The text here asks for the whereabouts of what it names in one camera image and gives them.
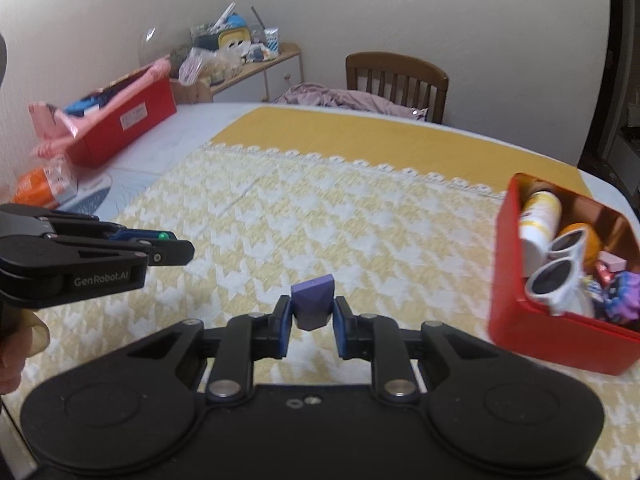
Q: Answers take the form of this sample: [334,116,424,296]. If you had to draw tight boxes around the purple small cup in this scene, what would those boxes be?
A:
[291,274,335,332]

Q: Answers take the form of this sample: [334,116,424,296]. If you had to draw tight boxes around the white sunglasses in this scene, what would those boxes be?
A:
[525,229,587,316]

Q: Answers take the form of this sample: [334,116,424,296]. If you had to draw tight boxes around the yellow white cylinder bottle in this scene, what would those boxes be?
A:
[518,191,562,278]

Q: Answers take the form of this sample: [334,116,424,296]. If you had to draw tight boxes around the red metal tin box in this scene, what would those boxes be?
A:
[488,174,639,375]

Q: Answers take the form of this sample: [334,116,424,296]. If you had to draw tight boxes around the orange fruit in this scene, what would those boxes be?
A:
[558,222,603,272]

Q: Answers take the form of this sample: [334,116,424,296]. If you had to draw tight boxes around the red candy wrapper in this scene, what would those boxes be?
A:
[594,261,615,289]

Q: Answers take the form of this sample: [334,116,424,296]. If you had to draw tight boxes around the purple round toy figure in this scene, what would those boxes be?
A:
[604,271,640,324]

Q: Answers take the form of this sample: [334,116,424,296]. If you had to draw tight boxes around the round tin lid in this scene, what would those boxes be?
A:
[549,281,594,318]

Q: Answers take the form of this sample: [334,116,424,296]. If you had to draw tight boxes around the black clear tape measure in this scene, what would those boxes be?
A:
[582,276,604,310]

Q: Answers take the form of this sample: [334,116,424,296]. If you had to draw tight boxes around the pink sticky note pad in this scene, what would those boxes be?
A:
[598,252,627,273]

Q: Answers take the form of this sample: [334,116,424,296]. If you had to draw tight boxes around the person's left hand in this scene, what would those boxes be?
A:
[0,310,50,394]

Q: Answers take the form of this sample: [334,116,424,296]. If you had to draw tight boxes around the orange snack packet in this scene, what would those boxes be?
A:
[12,155,78,209]

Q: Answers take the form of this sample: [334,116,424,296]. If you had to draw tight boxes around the red storage box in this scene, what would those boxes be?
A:
[66,76,177,168]

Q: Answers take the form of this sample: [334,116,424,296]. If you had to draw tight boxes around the yellow patterned tablecloth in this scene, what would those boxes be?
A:
[1,106,639,479]

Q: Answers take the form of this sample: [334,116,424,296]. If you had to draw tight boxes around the clear plastic bag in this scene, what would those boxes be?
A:
[178,48,243,87]

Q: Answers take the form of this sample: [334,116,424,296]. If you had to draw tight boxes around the white side cabinet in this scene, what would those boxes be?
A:
[169,41,305,106]

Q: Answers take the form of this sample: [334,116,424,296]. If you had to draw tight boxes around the pink cloth on chair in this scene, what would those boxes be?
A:
[273,82,428,120]

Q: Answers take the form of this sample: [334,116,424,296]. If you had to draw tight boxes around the blue yellow toy box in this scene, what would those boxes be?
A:
[190,13,252,52]

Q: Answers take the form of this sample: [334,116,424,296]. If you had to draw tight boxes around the wooden chair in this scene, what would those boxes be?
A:
[345,51,449,125]

